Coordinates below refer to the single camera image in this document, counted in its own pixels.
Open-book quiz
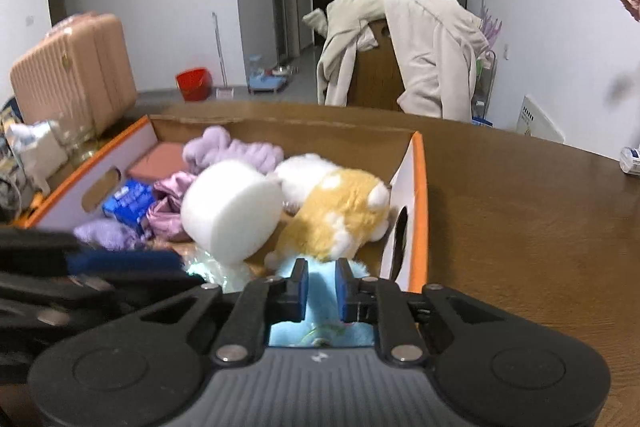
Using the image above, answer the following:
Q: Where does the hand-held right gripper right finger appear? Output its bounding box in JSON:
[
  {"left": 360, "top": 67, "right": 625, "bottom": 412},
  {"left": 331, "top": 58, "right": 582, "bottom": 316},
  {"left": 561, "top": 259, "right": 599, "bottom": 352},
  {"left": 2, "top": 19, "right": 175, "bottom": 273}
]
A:
[{"left": 336, "top": 258, "right": 503, "bottom": 365}]

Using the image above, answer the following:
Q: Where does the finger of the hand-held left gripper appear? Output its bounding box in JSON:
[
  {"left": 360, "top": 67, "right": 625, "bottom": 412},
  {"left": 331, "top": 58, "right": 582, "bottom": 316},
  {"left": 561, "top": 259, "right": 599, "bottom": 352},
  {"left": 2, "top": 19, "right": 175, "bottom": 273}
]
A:
[
  {"left": 0, "top": 229, "right": 185, "bottom": 276},
  {"left": 0, "top": 273, "right": 206, "bottom": 308}
]

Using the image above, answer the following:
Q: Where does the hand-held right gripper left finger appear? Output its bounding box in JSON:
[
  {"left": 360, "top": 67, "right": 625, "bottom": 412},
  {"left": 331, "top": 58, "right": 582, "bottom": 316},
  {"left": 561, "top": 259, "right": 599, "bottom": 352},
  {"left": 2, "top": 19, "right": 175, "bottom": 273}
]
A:
[{"left": 140, "top": 258, "right": 307, "bottom": 367}]

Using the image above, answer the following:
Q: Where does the blue plush toy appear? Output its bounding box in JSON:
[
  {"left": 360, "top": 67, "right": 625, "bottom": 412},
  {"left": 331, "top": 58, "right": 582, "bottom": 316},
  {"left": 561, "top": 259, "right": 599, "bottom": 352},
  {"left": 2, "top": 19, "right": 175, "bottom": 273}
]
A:
[{"left": 270, "top": 257, "right": 376, "bottom": 348}]

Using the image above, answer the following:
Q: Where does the blue tissue packet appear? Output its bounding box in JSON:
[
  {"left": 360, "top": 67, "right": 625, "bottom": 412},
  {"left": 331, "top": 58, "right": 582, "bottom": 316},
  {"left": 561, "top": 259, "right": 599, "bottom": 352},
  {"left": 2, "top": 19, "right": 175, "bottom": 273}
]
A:
[{"left": 102, "top": 178, "right": 156, "bottom": 233}]

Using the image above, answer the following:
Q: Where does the pink satin cloth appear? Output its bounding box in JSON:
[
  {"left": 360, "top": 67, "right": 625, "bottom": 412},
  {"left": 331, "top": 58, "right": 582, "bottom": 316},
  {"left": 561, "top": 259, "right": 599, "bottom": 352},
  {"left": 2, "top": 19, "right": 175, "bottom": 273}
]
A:
[{"left": 145, "top": 172, "right": 201, "bottom": 243}]

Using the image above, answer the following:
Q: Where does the iridescent crinkled pouch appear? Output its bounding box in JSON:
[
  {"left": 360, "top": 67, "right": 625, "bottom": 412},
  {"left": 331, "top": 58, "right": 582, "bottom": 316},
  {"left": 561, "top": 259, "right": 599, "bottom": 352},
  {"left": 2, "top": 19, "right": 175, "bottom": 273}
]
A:
[{"left": 182, "top": 247, "right": 251, "bottom": 293}]

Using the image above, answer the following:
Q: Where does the yellow white hamster plush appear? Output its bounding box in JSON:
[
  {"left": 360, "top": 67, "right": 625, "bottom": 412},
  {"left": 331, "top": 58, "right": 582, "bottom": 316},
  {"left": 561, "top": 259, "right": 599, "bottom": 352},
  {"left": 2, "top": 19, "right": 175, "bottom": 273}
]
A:
[{"left": 264, "top": 153, "right": 392, "bottom": 269}]

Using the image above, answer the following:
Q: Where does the white foam cylinder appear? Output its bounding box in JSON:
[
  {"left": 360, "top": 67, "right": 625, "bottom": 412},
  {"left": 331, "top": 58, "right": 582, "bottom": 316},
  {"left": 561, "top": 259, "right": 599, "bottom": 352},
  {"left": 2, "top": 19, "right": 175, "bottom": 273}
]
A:
[{"left": 180, "top": 159, "right": 283, "bottom": 265}]

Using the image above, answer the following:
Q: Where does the pink sponge block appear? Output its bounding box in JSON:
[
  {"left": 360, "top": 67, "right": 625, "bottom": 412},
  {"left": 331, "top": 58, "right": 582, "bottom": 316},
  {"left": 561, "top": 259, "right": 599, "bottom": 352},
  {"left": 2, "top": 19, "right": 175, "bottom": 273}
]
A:
[{"left": 127, "top": 142, "right": 190, "bottom": 185}]

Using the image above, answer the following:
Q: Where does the red orange cardboard box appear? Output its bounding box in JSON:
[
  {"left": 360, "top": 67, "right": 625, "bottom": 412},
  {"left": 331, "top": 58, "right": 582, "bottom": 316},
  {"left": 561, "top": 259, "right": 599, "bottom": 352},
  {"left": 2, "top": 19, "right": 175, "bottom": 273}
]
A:
[{"left": 15, "top": 114, "right": 430, "bottom": 295}]

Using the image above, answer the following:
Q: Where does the purple fluffy towel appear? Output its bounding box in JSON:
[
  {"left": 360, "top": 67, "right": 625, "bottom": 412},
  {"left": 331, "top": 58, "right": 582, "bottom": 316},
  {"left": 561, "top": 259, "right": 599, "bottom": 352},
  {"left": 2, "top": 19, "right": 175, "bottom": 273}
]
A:
[{"left": 182, "top": 126, "right": 286, "bottom": 175}]

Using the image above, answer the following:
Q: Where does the glass beaker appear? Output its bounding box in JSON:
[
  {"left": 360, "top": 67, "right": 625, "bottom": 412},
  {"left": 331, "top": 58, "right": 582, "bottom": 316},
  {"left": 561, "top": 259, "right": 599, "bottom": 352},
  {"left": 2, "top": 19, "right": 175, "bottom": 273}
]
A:
[{"left": 52, "top": 109, "right": 101, "bottom": 162}]

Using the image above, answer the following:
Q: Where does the clear plastic bag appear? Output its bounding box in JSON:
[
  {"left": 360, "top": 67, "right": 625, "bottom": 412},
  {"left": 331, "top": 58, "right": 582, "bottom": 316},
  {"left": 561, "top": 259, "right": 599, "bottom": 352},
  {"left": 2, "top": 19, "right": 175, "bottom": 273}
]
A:
[{"left": 0, "top": 99, "right": 68, "bottom": 208}]

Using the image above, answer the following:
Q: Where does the red plastic bucket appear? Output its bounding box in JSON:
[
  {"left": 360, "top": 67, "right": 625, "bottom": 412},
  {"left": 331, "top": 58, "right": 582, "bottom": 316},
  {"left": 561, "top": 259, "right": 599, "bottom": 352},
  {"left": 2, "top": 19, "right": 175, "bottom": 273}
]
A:
[{"left": 176, "top": 68, "right": 213, "bottom": 102}]

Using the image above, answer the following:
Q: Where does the pink ribbed suitcase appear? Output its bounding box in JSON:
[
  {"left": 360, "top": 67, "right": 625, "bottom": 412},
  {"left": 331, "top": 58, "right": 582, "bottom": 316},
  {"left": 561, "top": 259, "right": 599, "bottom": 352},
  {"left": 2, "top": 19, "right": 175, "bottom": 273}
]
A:
[{"left": 10, "top": 12, "right": 138, "bottom": 138}]

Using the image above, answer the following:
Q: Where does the blue pet bowl stand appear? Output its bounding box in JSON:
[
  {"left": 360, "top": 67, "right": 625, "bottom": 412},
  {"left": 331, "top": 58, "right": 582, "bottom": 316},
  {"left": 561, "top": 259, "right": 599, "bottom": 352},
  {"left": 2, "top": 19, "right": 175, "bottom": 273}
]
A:
[{"left": 246, "top": 54, "right": 296, "bottom": 95}]

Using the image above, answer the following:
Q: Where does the wooden chair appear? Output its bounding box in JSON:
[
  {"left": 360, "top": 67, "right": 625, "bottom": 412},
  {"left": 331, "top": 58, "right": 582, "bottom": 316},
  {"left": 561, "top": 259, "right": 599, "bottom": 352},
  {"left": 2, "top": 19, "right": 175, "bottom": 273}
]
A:
[{"left": 347, "top": 19, "right": 406, "bottom": 112}]

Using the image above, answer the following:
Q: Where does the metal storage rack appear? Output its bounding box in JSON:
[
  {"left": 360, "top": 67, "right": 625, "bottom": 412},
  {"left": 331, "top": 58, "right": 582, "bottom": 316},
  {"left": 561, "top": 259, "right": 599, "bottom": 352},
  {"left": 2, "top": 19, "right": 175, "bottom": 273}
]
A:
[{"left": 470, "top": 49, "right": 497, "bottom": 128}]

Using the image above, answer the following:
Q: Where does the beige coat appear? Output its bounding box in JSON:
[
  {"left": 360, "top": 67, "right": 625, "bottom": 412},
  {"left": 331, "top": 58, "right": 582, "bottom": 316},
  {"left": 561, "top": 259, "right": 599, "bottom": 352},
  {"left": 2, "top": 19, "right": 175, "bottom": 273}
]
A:
[{"left": 302, "top": 0, "right": 491, "bottom": 122}]

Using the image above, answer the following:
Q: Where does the purple lavender bunch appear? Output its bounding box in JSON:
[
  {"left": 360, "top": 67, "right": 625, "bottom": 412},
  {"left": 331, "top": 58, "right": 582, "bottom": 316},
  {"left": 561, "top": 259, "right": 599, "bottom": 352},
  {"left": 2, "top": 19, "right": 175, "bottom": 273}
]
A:
[{"left": 477, "top": 0, "right": 503, "bottom": 52}]

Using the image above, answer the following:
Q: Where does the small white jar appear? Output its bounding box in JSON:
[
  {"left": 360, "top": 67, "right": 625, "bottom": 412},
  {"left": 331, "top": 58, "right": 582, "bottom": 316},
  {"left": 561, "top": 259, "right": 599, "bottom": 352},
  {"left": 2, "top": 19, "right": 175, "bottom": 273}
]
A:
[{"left": 619, "top": 147, "right": 640, "bottom": 178}]

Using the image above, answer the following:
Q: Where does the mop with long handle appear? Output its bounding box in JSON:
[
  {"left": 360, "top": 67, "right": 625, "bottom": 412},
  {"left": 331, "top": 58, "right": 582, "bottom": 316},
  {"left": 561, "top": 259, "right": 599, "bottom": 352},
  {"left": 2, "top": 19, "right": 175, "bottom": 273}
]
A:
[{"left": 212, "top": 12, "right": 236, "bottom": 98}]

